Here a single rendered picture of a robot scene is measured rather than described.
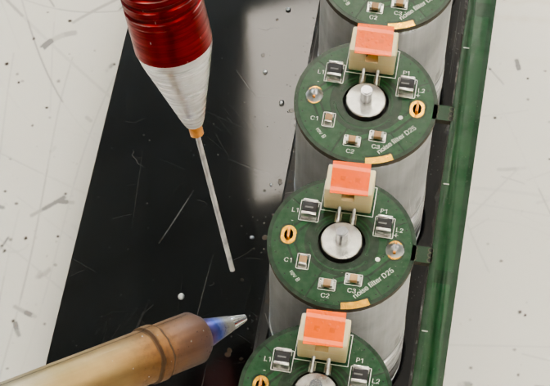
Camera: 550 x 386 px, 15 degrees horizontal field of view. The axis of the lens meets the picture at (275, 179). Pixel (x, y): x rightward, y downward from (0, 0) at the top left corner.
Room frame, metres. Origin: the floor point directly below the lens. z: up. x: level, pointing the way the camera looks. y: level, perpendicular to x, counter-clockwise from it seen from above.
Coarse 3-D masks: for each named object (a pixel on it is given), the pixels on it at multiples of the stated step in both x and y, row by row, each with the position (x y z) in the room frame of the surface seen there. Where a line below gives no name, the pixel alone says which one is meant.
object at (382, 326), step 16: (336, 224) 0.17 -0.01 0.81; (320, 240) 0.16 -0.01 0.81; (352, 240) 0.16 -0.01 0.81; (336, 256) 0.16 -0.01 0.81; (352, 256) 0.16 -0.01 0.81; (272, 272) 0.16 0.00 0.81; (272, 288) 0.16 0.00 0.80; (400, 288) 0.16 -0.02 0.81; (272, 304) 0.16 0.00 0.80; (288, 304) 0.16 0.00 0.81; (304, 304) 0.15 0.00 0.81; (384, 304) 0.15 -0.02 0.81; (400, 304) 0.16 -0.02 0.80; (272, 320) 0.16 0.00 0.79; (288, 320) 0.16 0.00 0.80; (352, 320) 0.15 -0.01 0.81; (368, 320) 0.15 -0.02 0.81; (384, 320) 0.15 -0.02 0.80; (400, 320) 0.16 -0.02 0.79; (368, 336) 0.15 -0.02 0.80; (384, 336) 0.15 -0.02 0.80; (400, 336) 0.16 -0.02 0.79; (384, 352) 0.15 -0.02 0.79; (400, 352) 0.16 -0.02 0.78
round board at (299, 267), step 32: (320, 192) 0.17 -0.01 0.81; (384, 192) 0.17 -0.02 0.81; (288, 224) 0.17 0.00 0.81; (320, 224) 0.17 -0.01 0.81; (384, 224) 0.17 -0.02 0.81; (288, 256) 0.16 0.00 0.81; (320, 256) 0.16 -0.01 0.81; (384, 256) 0.16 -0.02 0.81; (288, 288) 0.15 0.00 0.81; (320, 288) 0.15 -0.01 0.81; (352, 288) 0.15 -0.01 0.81; (384, 288) 0.15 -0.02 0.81
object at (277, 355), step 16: (272, 336) 0.15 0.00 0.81; (288, 336) 0.15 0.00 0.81; (352, 336) 0.15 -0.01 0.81; (256, 352) 0.14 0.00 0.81; (272, 352) 0.14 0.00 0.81; (288, 352) 0.14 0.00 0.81; (352, 352) 0.14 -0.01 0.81; (368, 352) 0.14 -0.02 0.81; (256, 368) 0.14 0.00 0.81; (272, 368) 0.14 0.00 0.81; (288, 368) 0.14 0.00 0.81; (304, 368) 0.14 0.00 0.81; (320, 368) 0.14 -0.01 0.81; (336, 368) 0.14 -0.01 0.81; (352, 368) 0.14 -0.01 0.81; (368, 368) 0.14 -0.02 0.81; (384, 368) 0.14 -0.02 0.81; (240, 384) 0.14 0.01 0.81; (272, 384) 0.14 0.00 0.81; (288, 384) 0.14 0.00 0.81; (336, 384) 0.14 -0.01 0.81; (352, 384) 0.14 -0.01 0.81; (368, 384) 0.14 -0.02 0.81; (384, 384) 0.14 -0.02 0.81
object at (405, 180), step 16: (352, 96) 0.19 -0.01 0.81; (384, 96) 0.19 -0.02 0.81; (352, 112) 0.19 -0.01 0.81; (368, 112) 0.19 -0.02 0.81; (384, 112) 0.19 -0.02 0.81; (416, 112) 0.19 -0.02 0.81; (304, 144) 0.19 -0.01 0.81; (304, 160) 0.18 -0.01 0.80; (320, 160) 0.18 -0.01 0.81; (400, 160) 0.18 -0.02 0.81; (416, 160) 0.18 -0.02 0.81; (304, 176) 0.18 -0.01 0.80; (320, 176) 0.18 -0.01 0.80; (384, 176) 0.18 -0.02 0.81; (400, 176) 0.18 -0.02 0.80; (416, 176) 0.18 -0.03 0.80; (400, 192) 0.18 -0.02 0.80; (416, 192) 0.18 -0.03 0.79; (416, 208) 0.18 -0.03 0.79; (416, 224) 0.18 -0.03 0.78
